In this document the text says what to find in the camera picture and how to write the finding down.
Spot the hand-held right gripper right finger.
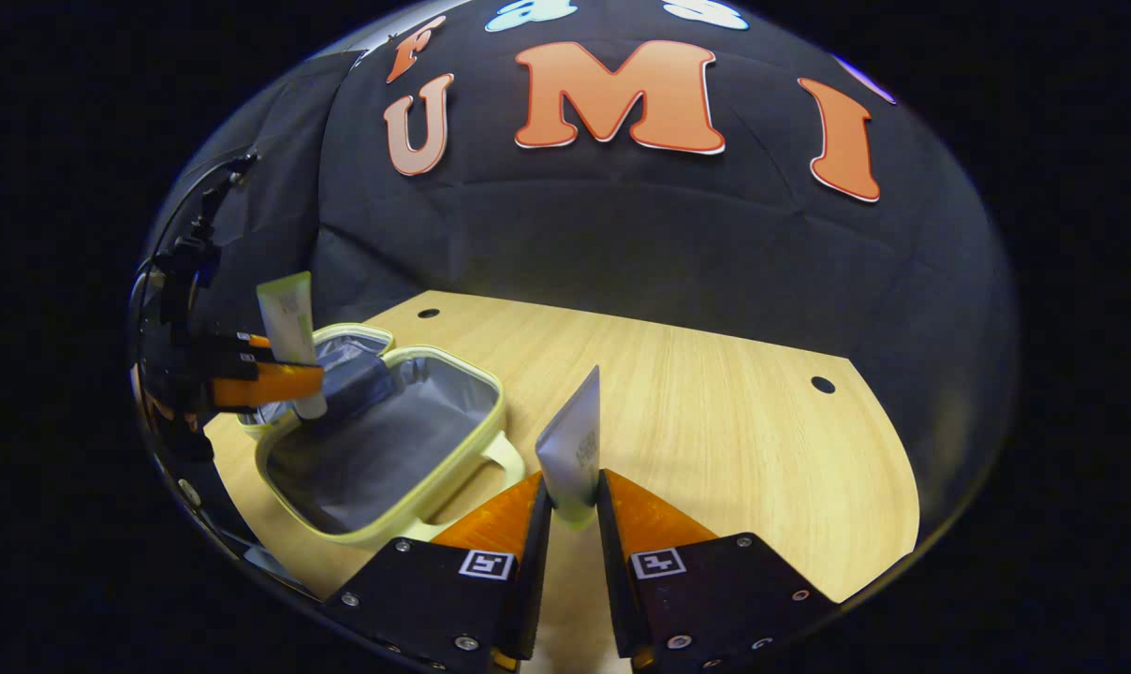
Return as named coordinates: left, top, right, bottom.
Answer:
left=595, top=470, right=838, bottom=673

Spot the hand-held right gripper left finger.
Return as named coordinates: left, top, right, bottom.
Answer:
left=320, top=471, right=555, bottom=673

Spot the pale green cream tube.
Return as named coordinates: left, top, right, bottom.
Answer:
left=256, top=271, right=329, bottom=420

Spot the silver grey cream tube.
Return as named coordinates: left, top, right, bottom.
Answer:
left=535, top=365, right=604, bottom=525

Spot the pale yellow suitcase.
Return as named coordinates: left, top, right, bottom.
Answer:
left=236, top=323, right=527, bottom=549

